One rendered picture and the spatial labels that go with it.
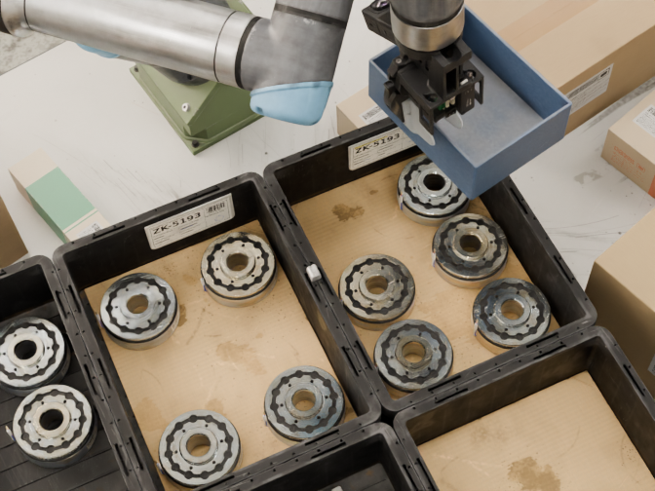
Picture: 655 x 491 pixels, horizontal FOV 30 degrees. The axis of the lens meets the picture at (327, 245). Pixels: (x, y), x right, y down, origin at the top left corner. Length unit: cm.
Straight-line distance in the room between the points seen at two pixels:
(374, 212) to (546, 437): 40
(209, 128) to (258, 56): 74
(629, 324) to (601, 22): 49
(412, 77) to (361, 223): 44
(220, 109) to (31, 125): 33
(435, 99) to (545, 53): 59
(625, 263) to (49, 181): 86
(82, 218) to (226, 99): 29
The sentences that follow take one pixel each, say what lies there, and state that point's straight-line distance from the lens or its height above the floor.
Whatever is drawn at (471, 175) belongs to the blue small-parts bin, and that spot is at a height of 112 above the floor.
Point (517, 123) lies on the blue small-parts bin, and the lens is 153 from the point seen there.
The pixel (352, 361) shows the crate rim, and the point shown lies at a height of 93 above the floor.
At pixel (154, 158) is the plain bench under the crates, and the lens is 197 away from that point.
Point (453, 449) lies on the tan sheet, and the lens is 158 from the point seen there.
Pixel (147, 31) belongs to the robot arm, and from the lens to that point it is 126.
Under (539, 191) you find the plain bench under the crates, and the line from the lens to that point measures 192.
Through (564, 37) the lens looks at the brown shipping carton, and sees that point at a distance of 190.
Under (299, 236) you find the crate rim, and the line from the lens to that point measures 160.
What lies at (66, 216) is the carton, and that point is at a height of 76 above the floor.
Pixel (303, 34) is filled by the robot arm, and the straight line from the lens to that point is 120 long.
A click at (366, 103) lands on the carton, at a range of 191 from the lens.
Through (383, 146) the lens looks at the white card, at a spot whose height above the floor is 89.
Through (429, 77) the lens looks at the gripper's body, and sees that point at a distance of 131.
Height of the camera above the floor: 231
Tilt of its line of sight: 60 degrees down
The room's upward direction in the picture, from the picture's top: 4 degrees counter-clockwise
